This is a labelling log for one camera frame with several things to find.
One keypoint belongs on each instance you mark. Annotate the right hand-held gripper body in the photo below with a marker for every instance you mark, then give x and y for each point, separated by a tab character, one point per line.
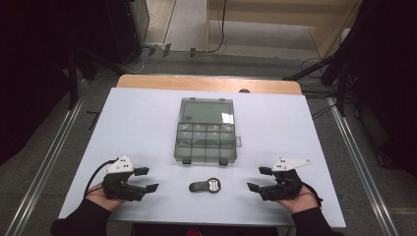
285	185

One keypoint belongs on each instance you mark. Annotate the small dark round object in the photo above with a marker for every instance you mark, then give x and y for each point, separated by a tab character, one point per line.
244	90

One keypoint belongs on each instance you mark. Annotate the black metal stand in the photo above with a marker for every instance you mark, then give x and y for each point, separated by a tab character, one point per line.
331	65
77	77

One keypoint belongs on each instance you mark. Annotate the metal floor rail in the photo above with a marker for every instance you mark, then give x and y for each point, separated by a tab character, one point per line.
46	167
360	164

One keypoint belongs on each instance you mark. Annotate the wooden table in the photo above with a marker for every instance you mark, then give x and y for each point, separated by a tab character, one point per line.
203	83

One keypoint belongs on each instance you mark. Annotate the black curtain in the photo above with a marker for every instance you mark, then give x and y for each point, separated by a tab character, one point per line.
36	65
390	82

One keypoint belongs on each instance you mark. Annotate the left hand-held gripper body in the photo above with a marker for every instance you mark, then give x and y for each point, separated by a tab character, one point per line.
119	188

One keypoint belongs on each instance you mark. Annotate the small clear plastic tag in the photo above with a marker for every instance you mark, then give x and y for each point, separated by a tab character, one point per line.
238	142

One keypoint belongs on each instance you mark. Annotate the clear grey compartment box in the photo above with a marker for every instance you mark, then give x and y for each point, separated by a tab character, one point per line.
206	131

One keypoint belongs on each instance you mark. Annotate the light wooden shelf unit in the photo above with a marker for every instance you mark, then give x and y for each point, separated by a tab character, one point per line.
278	19

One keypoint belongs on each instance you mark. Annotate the person's left hand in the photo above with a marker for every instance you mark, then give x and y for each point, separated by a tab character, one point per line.
104	200

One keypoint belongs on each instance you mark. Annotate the black tool with round head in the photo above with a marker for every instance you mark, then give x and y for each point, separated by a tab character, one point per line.
206	186

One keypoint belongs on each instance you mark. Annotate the person's right hand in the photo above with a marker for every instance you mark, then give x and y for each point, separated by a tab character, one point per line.
300	200

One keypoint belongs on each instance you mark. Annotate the black cabinet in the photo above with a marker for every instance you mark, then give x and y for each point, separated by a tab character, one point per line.
126	29

